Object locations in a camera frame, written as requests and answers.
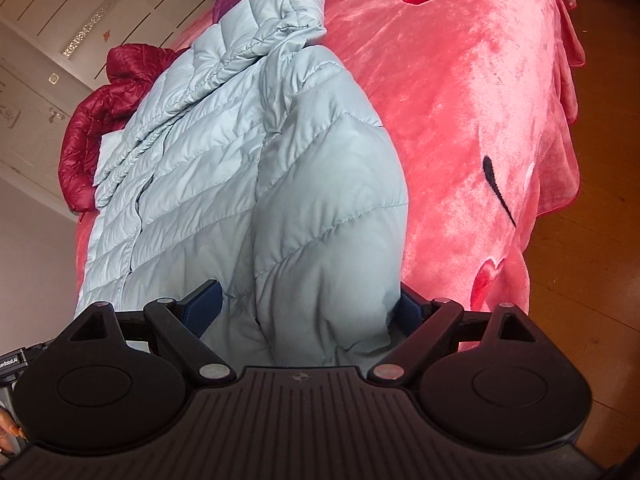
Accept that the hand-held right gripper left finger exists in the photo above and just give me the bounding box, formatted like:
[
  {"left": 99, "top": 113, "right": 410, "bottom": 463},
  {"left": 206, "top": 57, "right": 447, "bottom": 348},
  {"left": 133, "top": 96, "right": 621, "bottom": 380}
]
[{"left": 60, "top": 280, "right": 238, "bottom": 387}]

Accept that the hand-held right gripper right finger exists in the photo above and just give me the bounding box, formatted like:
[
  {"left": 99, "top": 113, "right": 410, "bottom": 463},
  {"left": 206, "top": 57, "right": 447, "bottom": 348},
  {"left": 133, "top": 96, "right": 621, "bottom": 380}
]
[{"left": 367, "top": 282, "right": 540, "bottom": 387}]

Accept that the light blue down jacket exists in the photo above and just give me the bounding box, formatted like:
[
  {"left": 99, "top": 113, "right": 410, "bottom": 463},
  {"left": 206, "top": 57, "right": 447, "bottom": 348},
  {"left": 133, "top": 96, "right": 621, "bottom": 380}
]
[{"left": 74, "top": 0, "right": 410, "bottom": 368}]

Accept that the person's left hand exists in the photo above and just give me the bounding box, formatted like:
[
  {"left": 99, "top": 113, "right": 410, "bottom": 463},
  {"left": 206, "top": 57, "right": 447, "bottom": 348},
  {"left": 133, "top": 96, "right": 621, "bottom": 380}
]
[{"left": 0, "top": 407, "right": 27, "bottom": 457}]

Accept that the pink heart print bed blanket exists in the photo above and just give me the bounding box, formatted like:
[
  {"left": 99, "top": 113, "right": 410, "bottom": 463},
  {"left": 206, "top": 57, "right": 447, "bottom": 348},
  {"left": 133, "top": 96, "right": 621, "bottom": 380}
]
[{"left": 75, "top": 0, "right": 587, "bottom": 357}]

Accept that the dark red down jacket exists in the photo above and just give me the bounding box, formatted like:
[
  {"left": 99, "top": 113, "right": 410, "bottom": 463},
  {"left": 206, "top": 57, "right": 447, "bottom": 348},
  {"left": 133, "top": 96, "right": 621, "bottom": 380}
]
[{"left": 57, "top": 44, "right": 179, "bottom": 213}]

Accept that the white wardrobe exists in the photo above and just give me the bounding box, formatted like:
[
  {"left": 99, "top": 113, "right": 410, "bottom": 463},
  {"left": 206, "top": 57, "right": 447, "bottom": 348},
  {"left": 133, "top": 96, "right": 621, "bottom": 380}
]
[{"left": 0, "top": 0, "right": 231, "bottom": 201}]

